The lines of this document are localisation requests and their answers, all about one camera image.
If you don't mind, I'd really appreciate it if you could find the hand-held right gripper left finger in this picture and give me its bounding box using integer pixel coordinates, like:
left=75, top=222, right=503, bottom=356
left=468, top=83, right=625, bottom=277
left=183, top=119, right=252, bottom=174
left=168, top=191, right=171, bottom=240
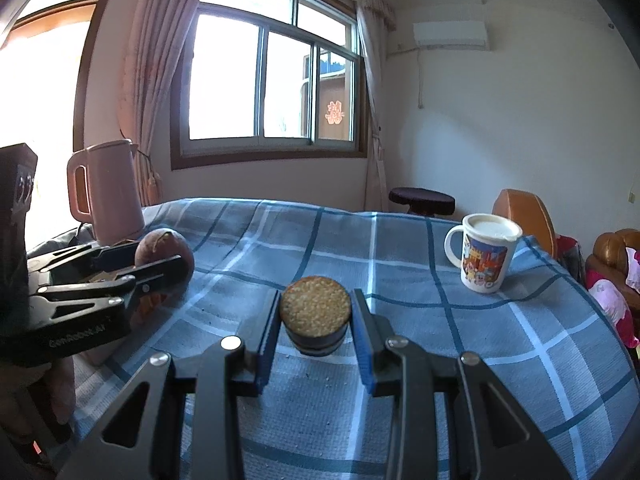
left=57, top=290, right=283, bottom=480

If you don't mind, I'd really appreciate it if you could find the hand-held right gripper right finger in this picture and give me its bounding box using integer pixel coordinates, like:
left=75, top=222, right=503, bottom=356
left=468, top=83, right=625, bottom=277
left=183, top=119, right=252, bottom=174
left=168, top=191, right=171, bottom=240
left=351, top=288, right=568, bottom=480

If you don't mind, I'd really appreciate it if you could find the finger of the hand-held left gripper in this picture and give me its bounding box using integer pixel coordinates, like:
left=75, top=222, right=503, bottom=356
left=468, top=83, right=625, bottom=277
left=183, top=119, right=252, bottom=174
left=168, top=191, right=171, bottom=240
left=26, top=241, right=141, bottom=281
left=30, top=255, right=185, bottom=328

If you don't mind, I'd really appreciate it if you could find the round brown fruit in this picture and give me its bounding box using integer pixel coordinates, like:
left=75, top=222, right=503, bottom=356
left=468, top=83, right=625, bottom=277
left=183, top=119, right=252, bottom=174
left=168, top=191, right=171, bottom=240
left=132, top=228, right=196, bottom=318

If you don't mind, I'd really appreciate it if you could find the round sesame-topped cake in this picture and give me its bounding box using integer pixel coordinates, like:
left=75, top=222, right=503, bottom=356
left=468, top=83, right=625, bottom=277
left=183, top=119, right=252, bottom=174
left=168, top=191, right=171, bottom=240
left=279, top=276, right=352, bottom=357

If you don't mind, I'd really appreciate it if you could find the pink electric kettle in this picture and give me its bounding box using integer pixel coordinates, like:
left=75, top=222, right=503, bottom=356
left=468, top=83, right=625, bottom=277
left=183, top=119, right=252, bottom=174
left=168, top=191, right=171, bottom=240
left=66, top=139, right=147, bottom=246

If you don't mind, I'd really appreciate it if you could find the blue plaid tablecloth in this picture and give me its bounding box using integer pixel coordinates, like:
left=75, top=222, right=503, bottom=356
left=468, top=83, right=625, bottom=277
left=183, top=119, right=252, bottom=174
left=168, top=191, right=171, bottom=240
left=25, top=197, right=633, bottom=480

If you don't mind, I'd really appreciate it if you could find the white cartoon print mug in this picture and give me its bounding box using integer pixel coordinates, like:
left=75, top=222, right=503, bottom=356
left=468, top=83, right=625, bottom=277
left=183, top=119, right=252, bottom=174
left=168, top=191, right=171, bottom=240
left=444, top=213, right=523, bottom=294

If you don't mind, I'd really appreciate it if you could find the wooden framed balcony door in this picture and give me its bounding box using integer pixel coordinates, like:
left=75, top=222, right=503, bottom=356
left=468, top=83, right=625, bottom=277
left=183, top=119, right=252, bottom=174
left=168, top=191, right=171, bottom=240
left=0, top=0, right=101, bottom=251

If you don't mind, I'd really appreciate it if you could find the black round stool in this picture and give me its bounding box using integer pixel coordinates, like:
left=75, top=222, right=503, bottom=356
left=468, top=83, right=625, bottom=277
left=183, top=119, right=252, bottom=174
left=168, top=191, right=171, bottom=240
left=389, top=187, right=456, bottom=218

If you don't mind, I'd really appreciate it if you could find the wooden framed sliding window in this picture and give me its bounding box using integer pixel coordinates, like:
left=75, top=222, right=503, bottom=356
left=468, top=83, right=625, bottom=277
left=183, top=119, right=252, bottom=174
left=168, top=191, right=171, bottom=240
left=170, top=0, right=371, bottom=171

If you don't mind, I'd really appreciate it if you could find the pink floral curtain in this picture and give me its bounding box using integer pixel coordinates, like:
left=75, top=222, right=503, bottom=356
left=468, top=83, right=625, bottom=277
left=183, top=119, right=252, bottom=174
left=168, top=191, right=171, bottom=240
left=117, top=0, right=218, bottom=208

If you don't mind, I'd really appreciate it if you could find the orange brown chair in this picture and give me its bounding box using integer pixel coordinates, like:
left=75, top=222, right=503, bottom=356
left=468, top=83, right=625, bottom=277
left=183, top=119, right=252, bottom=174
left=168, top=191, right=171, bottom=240
left=492, top=189, right=558, bottom=261

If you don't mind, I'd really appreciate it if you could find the pink cloth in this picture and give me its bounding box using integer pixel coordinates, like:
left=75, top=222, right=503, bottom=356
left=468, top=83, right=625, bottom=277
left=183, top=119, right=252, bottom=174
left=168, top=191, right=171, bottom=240
left=587, top=247, right=640, bottom=348

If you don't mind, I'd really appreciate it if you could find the brown leather sofa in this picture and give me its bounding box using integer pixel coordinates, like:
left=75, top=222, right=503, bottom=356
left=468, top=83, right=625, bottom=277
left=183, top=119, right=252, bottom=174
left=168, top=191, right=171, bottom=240
left=585, top=228, right=640, bottom=311

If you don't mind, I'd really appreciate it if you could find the white air conditioner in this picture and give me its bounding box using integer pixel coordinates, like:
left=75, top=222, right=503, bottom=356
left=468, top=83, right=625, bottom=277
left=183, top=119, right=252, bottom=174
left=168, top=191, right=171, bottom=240
left=413, top=21, right=489, bottom=51

